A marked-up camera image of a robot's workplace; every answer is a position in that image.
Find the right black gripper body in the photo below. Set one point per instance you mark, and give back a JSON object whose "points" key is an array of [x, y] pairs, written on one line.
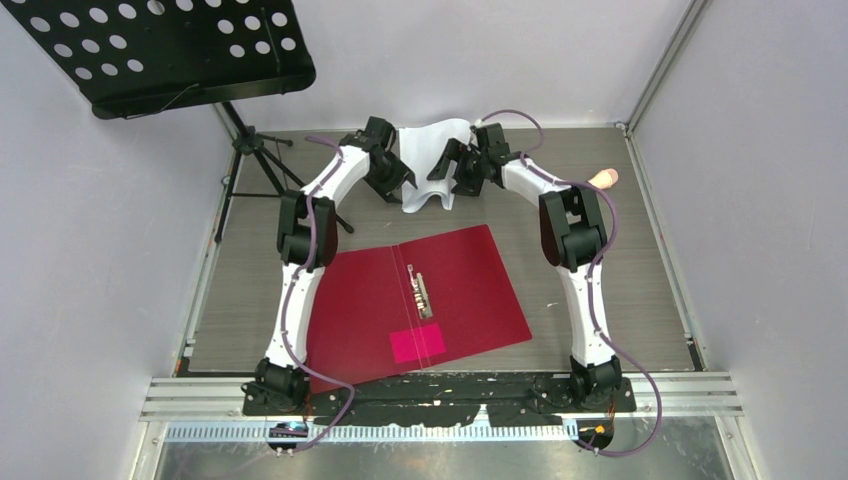
{"points": [[470, 175]]}

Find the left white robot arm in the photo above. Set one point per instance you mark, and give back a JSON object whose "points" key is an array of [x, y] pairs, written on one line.
{"points": [[307, 241]]}

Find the beige toy microphone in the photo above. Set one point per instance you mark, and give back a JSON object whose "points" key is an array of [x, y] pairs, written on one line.
{"points": [[605, 179]]}

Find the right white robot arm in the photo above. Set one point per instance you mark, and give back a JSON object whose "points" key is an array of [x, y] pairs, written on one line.
{"points": [[574, 240]]}

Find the black perforated music stand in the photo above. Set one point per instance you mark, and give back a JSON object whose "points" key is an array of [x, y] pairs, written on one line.
{"points": [[176, 69]]}

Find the white paper sheets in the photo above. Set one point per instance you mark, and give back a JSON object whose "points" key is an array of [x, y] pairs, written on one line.
{"points": [[420, 149]]}

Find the red plastic folder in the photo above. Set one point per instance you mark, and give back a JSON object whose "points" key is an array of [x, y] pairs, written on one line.
{"points": [[364, 324]]}

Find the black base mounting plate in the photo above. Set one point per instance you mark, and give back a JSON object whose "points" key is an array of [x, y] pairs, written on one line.
{"points": [[507, 399]]}

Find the aluminium rail frame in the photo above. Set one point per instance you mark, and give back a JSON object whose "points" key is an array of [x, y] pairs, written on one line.
{"points": [[211, 409]]}

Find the metal folder clip mechanism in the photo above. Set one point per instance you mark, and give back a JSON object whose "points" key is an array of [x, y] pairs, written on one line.
{"points": [[420, 294]]}

